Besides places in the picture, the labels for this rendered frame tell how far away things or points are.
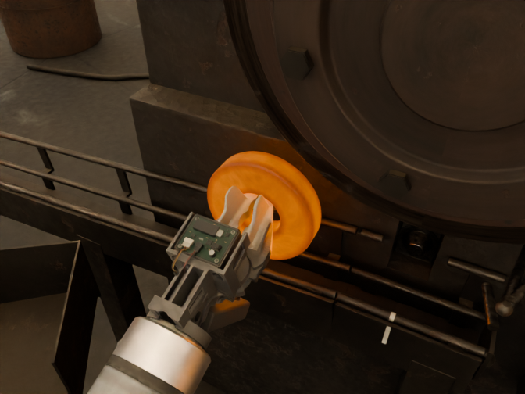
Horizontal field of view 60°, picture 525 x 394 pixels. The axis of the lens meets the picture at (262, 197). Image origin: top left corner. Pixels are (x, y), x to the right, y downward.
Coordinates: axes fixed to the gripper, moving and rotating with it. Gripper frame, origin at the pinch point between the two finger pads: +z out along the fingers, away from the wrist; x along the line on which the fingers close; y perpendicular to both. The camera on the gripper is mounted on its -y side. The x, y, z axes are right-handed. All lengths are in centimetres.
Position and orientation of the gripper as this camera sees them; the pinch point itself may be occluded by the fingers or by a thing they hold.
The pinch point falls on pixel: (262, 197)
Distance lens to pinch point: 58.4
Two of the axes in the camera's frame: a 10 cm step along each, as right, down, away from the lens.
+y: -1.2, -5.6, -8.2
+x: -8.9, -3.0, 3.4
